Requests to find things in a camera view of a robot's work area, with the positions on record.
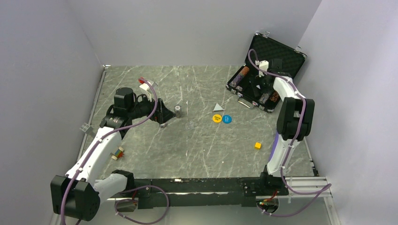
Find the yellow round button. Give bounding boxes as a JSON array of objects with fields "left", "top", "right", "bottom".
[{"left": 212, "top": 114, "right": 222, "bottom": 123}]

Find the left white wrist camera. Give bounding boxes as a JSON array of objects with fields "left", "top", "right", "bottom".
[{"left": 138, "top": 77, "right": 157, "bottom": 102}]

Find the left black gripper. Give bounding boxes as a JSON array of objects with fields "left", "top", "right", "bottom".
[{"left": 128, "top": 90, "right": 176, "bottom": 124}]

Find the black aluminium poker case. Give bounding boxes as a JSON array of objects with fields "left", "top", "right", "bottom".
[{"left": 226, "top": 33, "right": 307, "bottom": 113}]

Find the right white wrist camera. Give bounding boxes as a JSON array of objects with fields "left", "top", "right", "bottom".
[{"left": 255, "top": 60, "right": 269, "bottom": 77}]

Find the white triangle dealer piece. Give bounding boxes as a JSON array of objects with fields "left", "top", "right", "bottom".
[{"left": 212, "top": 103, "right": 225, "bottom": 112}]

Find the green purple chip row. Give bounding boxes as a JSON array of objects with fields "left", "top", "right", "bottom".
[{"left": 259, "top": 93, "right": 270, "bottom": 104}]

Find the orange black chip row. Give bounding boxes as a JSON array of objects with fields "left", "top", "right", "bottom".
[{"left": 269, "top": 91, "right": 279, "bottom": 103}]

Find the grey lego brick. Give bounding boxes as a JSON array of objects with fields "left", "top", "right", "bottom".
[{"left": 80, "top": 123, "right": 93, "bottom": 134}]

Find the colourful wooden toy block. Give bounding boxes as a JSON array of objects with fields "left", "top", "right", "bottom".
[{"left": 111, "top": 147, "right": 124, "bottom": 160}]

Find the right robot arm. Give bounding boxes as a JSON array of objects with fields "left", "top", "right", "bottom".
[{"left": 249, "top": 59, "right": 315, "bottom": 177}]

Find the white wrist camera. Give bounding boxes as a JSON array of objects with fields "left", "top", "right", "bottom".
[
  {"left": 255, "top": 60, "right": 269, "bottom": 77},
  {"left": 138, "top": 77, "right": 157, "bottom": 102}
]

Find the blue round button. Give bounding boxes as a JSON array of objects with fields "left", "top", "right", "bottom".
[{"left": 222, "top": 115, "right": 232, "bottom": 124}]

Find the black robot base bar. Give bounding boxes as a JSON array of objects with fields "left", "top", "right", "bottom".
[{"left": 112, "top": 177, "right": 289, "bottom": 209}]

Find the purple orange chip row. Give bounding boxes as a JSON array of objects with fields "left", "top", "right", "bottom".
[{"left": 228, "top": 66, "right": 250, "bottom": 91}]

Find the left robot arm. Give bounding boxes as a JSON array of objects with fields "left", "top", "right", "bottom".
[{"left": 50, "top": 87, "right": 176, "bottom": 224}]

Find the yellow cube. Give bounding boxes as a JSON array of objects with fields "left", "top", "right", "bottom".
[{"left": 254, "top": 142, "right": 262, "bottom": 150}]

